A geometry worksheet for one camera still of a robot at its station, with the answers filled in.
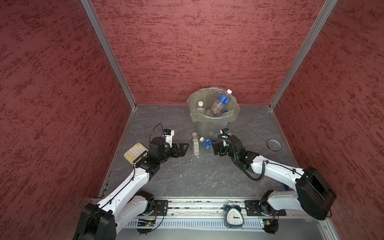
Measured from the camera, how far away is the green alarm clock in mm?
681

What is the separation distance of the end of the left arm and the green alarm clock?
1.17 feet

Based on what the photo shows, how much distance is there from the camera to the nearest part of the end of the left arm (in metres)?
0.62
